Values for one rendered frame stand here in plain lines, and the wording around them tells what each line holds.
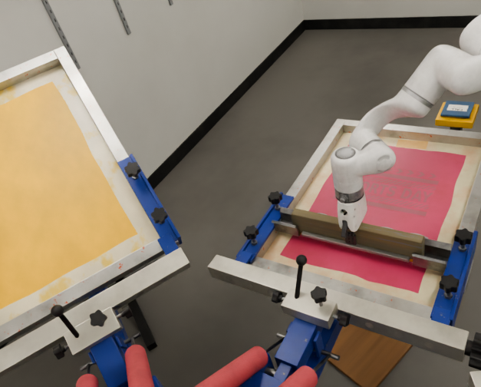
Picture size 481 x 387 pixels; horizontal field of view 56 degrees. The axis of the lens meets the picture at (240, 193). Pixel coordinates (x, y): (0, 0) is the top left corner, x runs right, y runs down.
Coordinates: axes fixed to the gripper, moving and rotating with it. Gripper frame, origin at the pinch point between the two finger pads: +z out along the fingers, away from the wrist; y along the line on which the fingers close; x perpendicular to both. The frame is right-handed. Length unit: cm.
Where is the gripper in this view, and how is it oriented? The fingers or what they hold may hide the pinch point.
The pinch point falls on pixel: (354, 232)
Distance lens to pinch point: 135.4
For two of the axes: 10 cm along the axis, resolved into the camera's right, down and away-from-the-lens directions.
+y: 5.0, -6.4, 5.8
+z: 2.3, 7.4, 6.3
